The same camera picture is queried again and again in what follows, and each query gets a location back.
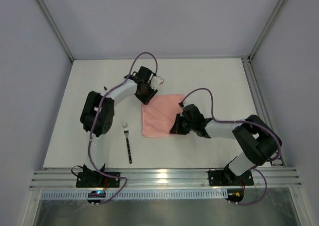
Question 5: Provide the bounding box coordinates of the pink satin napkin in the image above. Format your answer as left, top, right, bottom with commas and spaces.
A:
142, 94, 185, 138

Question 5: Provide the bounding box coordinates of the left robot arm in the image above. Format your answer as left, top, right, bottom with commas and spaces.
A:
80, 66, 164, 172

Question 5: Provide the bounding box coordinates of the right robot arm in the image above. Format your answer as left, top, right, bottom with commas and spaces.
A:
169, 104, 282, 185

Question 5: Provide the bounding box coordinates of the right controller board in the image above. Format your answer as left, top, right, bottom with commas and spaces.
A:
226, 190, 244, 204

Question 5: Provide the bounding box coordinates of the controller board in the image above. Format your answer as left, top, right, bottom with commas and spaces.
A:
87, 190, 106, 205
226, 190, 244, 204

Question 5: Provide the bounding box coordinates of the left controller board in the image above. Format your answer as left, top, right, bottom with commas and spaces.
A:
87, 190, 106, 205

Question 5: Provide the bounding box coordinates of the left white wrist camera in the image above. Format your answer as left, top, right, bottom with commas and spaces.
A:
151, 76, 164, 89

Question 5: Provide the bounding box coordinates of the silver fork black handle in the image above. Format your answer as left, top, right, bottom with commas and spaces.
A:
123, 123, 133, 164

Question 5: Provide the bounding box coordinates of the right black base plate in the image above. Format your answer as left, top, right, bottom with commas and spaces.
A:
207, 168, 254, 186

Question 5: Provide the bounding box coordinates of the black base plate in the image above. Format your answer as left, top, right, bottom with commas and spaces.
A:
207, 168, 254, 186
71, 165, 120, 188

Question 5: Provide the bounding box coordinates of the right side aluminium rail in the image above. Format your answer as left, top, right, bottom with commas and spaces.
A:
241, 57, 286, 167

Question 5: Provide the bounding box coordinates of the aluminium rail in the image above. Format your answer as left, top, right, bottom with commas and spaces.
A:
29, 167, 302, 190
241, 57, 286, 167

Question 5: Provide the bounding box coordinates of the grey slotted cable duct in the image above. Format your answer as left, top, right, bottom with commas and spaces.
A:
41, 188, 227, 200

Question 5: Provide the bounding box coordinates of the aluminium front rail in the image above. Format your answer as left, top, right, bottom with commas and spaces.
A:
29, 167, 302, 190

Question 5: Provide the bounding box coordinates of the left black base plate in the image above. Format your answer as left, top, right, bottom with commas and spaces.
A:
71, 165, 120, 188

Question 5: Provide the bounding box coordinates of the left corner frame post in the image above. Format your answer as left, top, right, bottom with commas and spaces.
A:
34, 0, 75, 63

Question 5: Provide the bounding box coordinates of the corner frame post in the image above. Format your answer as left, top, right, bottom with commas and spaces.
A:
34, 0, 75, 63
248, 0, 288, 61

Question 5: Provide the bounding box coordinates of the right corner frame post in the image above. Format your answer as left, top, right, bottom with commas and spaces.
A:
248, 0, 288, 61

